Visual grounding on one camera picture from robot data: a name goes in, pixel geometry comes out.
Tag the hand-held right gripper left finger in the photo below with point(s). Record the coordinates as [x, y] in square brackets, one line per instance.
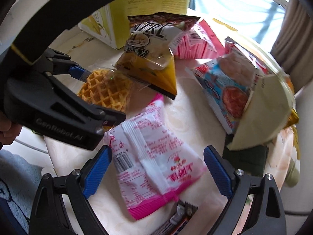
[97, 166]

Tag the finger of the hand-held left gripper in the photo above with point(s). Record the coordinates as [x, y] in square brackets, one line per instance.
[75, 71]
[107, 117]

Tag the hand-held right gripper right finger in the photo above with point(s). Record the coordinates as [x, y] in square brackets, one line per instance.
[217, 169]

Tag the waffle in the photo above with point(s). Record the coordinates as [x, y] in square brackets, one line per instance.
[105, 90]

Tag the white packet with magenta edge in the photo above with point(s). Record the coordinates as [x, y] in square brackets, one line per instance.
[151, 156]

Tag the chocolate bar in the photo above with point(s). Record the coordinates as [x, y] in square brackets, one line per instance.
[176, 221]

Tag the yellow-green cardboard box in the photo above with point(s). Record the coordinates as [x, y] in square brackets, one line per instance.
[151, 2]

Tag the person's left hand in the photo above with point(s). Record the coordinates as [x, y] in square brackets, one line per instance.
[7, 132]

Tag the dark green object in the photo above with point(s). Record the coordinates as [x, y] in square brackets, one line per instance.
[247, 159]

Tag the brown yellow chip packet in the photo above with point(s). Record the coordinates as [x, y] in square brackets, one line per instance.
[146, 41]

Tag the cream cardboard flap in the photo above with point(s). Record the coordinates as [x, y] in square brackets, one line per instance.
[264, 107]

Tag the light blue fluffy cloth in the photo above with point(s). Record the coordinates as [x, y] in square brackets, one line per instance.
[17, 176]

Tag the pink striped snack packet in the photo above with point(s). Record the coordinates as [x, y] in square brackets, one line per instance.
[193, 46]

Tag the floral striped blanket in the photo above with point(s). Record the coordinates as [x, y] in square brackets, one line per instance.
[244, 33]

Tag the beige curtain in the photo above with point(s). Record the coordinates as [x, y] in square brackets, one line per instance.
[298, 41]

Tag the blue sheer curtain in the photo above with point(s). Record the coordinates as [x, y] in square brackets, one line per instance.
[232, 0]

